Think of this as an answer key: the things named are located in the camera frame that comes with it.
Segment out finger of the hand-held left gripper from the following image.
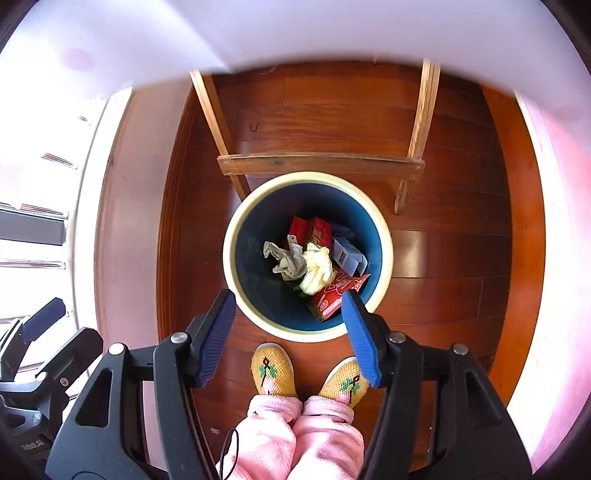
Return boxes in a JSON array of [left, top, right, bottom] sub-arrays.
[[34, 327, 105, 407], [7, 298, 66, 354]]

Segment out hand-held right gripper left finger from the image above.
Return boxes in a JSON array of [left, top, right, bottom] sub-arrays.
[[46, 288, 238, 480]]

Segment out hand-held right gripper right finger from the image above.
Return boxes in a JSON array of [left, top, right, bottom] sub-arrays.
[[341, 291, 534, 480]]

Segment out blue round trash bin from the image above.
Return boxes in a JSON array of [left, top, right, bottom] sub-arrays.
[[222, 172, 394, 343]]

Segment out white tissue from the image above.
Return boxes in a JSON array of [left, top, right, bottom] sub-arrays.
[[298, 243, 336, 296]]

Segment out blue white carton box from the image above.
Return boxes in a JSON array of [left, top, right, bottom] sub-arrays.
[[331, 226, 369, 277]]

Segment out yellow knitted slipper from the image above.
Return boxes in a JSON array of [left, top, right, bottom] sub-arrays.
[[318, 356, 370, 409], [251, 342, 304, 399]]

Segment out flat red printed packet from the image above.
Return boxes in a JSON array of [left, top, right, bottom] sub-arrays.
[[307, 272, 372, 323]]

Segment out crumpled clear plastic wrapper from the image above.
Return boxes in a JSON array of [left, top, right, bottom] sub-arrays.
[[263, 234, 306, 280]]

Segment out pink fleece pants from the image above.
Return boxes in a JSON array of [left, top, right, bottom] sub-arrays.
[[216, 394, 366, 480]]

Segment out cartoon printed table cover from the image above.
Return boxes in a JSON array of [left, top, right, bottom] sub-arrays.
[[0, 0, 591, 121]]

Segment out thin black cable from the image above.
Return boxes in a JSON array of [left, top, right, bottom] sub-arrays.
[[220, 428, 241, 480]]

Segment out wooden table frame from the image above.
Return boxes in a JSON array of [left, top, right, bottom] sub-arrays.
[[189, 58, 442, 216]]

